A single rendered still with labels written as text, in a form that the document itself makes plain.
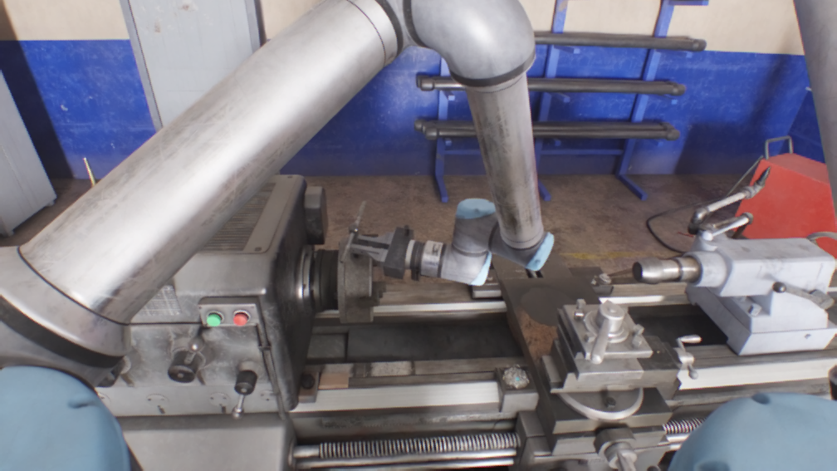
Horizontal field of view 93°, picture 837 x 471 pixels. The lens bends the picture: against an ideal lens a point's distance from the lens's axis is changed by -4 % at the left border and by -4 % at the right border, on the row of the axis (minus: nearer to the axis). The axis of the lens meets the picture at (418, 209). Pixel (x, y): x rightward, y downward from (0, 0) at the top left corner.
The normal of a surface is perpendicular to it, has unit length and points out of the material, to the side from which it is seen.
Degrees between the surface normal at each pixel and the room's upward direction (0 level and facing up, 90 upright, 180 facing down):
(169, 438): 32
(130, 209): 52
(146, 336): 90
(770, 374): 36
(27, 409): 5
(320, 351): 0
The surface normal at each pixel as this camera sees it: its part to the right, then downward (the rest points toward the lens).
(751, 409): -0.09, -0.90
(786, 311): 0.08, 0.11
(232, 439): 0.07, -0.47
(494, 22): 0.22, 0.29
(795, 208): -0.91, 0.18
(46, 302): 0.73, -0.58
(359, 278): 0.07, -0.19
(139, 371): 0.07, 0.51
